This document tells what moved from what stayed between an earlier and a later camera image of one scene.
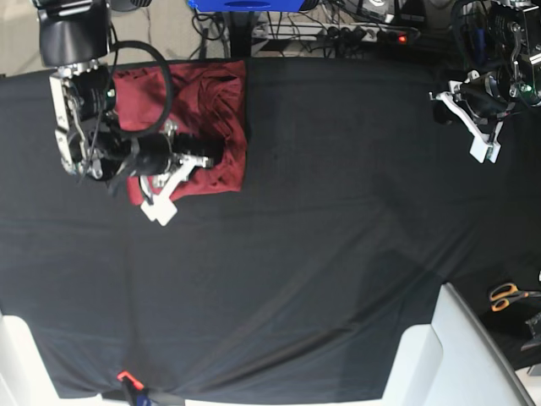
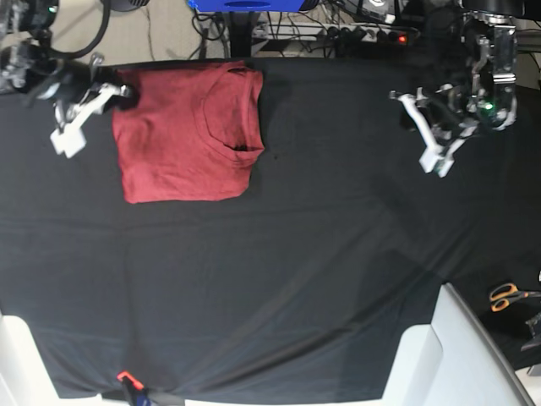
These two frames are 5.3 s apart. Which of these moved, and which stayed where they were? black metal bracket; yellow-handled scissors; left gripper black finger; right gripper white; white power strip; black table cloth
Moved: right gripper white; left gripper black finger
Stayed: yellow-handled scissors; white power strip; black metal bracket; black table cloth
